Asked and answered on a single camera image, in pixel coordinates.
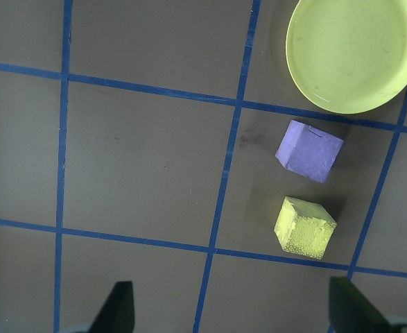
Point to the yellow plate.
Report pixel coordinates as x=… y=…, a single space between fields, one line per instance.
x=352 y=52

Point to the yellow block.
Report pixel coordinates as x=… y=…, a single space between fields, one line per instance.
x=303 y=229

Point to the purple block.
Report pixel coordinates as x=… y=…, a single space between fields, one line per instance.
x=307 y=152

